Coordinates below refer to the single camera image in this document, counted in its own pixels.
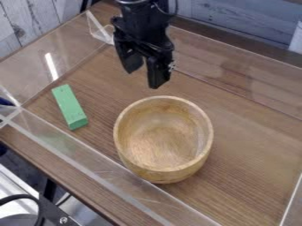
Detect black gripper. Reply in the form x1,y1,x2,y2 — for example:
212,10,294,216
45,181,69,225
111,2,175,89

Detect green rectangular block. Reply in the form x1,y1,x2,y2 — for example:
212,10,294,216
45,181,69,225
52,84,88,131

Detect clear acrylic enclosure wall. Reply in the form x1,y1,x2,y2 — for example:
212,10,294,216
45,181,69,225
0,8,302,226

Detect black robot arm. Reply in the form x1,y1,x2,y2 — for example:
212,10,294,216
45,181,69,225
111,0,176,89

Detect brown wooden bowl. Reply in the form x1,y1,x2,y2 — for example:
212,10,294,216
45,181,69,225
114,95,214,184

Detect black metal bracket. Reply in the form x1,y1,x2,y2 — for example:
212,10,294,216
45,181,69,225
35,196,82,226

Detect black cable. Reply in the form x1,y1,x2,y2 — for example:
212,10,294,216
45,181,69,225
0,193,45,226

